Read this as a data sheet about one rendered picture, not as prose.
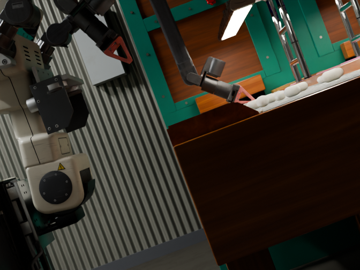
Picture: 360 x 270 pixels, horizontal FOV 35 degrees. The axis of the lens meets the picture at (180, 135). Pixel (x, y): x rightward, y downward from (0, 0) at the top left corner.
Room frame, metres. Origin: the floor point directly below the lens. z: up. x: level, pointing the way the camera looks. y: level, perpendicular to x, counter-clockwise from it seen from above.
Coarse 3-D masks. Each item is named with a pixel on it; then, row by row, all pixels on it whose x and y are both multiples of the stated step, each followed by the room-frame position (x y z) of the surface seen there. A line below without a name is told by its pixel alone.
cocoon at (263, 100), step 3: (261, 96) 1.12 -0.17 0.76; (264, 96) 1.12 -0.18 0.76; (258, 99) 1.12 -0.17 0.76; (261, 99) 1.12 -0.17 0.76; (264, 99) 1.11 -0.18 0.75; (267, 99) 1.12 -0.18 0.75; (258, 102) 1.12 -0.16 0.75; (261, 102) 1.12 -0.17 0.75; (264, 102) 1.11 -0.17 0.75; (267, 102) 1.12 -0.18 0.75; (258, 105) 1.13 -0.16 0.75; (261, 105) 1.12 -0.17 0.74; (264, 105) 1.12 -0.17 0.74
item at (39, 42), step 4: (40, 40) 2.09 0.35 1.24; (40, 44) 2.08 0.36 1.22; (44, 44) 2.08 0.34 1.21; (40, 48) 2.08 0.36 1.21; (44, 48) 2.08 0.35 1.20; (48, 48) 2.09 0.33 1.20; (52, 48) 2.10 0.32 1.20; (44, 52) 2.09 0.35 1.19; (48, 52) 2.10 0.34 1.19; (52, 52) 2.11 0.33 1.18; (44, 56) 2.08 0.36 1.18; (48, 56) 2.09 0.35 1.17; (44, 60) 2.09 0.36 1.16; (48, 60) 2.10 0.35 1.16; (44, 64) 2.08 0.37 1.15; (44, 68) 2.11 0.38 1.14; (48, 68) 2.15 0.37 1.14
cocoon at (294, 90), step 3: (288, 87) 1.05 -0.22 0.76; (291, 87) 1.05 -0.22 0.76; (294, 87) 1.04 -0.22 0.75; (297, 87) 1.04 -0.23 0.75; (285, 90) 1.06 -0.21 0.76; (288, 90) 1.05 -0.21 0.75; (291, 90) 1.04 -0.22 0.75; (294, 90) 1.04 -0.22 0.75; (297, 90) 1.04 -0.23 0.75; (300, 90) 1.05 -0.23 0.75; (285, 93) 1.06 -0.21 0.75; (288, 93) 1.05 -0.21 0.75; (291, 93) 1.05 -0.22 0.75; (294, 93) 1.04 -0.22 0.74; (297, 93) 1.04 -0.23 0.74; (288, 96) 1.06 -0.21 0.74; (291, 96) 1.06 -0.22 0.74
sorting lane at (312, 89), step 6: (354, 72) 1.15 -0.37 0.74; (342, 78) 0.97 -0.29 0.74; (348, 78) 0.79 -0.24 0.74; (318, 84) 1.46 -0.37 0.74; (324, 84) 1.09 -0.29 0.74; (330, 84) 0.86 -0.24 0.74; (336, 84) 0.73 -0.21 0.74; (306, 90) 1.20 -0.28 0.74; (312, 90) 0.93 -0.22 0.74; (318, 90) 0.76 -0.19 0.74; (294, 96) 0.97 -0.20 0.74; (300, 96) 0.78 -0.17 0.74; (276, 102) 1.05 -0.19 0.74; (282, 102) 0.84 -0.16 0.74; (288, 102) 0.73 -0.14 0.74; (258, 108) 1.19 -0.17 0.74; (264, 108) 0.90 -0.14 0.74; (270, 108) 0.75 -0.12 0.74
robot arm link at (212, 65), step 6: (210, 60) 2.11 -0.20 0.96; (216, 60) 2.11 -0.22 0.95; (204, 66) 2.12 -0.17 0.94; (210, 66) 2.11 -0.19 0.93; (216, 66) 2.11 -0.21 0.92; (222, 66) 2.12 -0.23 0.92; (210, 72) 2.11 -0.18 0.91; (216, 72) 2.11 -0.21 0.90; (186, 78) 2.09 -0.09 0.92; (192, 78) 2.10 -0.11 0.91; (198, 78) 2.10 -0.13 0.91; (198, 84) 2.10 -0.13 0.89
